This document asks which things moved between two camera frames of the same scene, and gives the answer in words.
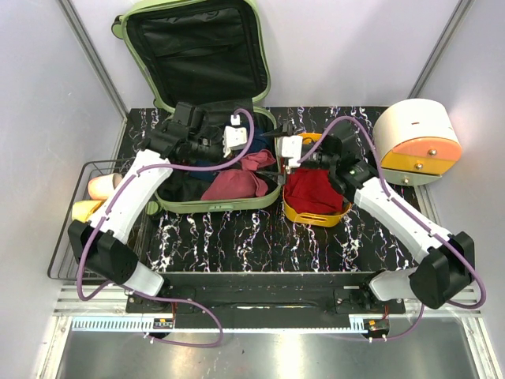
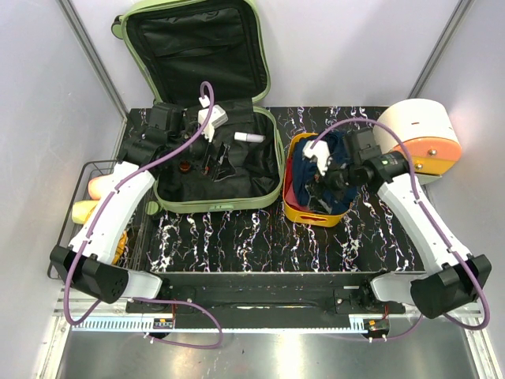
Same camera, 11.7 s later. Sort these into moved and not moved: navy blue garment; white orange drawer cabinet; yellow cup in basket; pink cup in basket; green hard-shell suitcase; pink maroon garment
Moved: pink maroon garment; navy blue garment
Not moved: yellow cup in basket; white orange drawer cabinet; pink cup in basket; green hard-shell suitcase
